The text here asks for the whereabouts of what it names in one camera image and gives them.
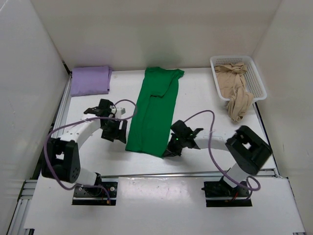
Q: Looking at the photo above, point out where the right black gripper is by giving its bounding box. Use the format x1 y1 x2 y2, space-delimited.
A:
162 133 186 157

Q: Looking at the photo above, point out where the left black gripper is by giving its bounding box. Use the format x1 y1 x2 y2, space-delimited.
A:
101 117 128 143

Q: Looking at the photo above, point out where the green t shirt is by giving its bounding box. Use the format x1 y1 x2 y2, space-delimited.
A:
126 67 184 157

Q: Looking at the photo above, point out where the purple t shirt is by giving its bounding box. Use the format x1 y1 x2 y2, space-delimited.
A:
70 66 112 97

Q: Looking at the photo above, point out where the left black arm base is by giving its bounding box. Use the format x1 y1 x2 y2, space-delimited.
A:
72 178 118 206

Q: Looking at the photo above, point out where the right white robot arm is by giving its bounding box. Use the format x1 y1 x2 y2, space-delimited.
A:
163 120 272 196

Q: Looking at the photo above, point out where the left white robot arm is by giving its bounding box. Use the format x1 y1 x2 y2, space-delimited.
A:
46 99 128 196

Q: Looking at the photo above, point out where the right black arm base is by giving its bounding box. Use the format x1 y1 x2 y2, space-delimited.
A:
201 177 252 208

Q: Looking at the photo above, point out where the beige t shirt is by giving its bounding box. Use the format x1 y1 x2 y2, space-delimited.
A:
214 62 254 122

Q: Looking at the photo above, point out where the white plastic basket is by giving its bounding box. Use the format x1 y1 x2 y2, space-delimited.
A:
210 55 267 103

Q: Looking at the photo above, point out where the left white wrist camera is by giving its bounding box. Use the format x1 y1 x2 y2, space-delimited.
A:
112 108 126 118

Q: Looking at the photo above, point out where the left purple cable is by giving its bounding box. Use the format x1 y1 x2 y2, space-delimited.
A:
43 99 138 203

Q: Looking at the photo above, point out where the purple cable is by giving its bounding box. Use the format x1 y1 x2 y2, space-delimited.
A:
183 110 261 199
43 99 138 203

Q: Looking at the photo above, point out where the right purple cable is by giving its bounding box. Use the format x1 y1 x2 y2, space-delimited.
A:
183 110 261 199

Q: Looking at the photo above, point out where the aluminium frame rail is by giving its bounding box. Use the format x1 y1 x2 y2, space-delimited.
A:
7 72 72 235

